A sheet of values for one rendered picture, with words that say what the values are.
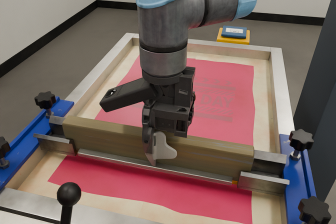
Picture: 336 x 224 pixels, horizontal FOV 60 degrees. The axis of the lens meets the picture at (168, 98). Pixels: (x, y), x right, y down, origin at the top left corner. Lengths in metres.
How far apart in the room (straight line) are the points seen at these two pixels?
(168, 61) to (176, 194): 0.28
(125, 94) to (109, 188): 0.21
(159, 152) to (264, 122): 0.34
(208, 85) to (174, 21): 0.52
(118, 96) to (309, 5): 3.96
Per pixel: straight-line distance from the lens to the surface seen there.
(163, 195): 0.60
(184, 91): 0.47
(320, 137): 1.31
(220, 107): 0.82
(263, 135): 0.76
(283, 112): 0.79
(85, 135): 0.62
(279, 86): 0.89
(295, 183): 0.61
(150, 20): 0.41
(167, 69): 0.44
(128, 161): 0.61
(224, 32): 1.25
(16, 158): 0.67
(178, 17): 0.41
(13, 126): 2.50
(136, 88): 0.49
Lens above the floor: 1.44
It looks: 35 degrees down
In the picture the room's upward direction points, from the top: straight up
